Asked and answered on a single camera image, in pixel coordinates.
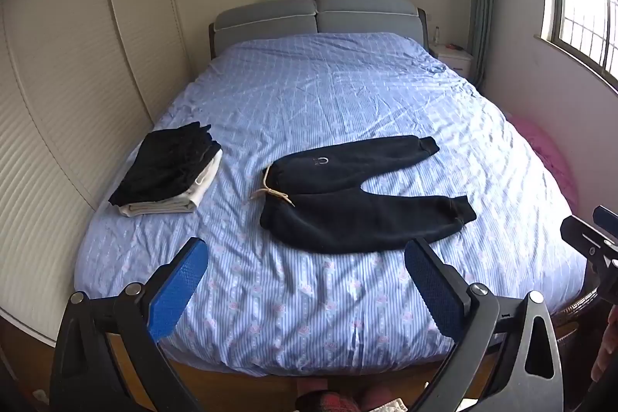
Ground person's right hand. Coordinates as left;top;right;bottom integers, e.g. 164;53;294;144
592;305;618;383

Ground folded beige garment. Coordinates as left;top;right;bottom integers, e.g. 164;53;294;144
118;148;224;218

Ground black pants with beige drawstring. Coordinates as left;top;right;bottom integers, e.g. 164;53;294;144
248;134;478;255

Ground grey headboard cushion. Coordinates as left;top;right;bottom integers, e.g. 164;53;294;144
213;0;318;57
316;0;420;42

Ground folded black pants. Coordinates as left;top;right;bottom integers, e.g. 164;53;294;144
108;121;223;207

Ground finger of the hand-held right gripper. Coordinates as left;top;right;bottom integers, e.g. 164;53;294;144
560;215;618;299
593;205;618;233

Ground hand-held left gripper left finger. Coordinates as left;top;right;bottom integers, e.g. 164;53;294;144
49;237;210;412

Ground bed with blue striped sheet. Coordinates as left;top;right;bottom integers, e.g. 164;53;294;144
72;31;599;379

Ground red plaid slipper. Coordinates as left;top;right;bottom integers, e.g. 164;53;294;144
294;390;364;412

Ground pink cloth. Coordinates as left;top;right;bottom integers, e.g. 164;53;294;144
511;115;580;212

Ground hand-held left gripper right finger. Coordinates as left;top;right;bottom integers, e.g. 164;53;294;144
404;237;565;412

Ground white slatted wardrobe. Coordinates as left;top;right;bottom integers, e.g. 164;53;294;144
0;0;195;348

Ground white nightstand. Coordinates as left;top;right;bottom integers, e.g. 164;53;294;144
428;43;475;80

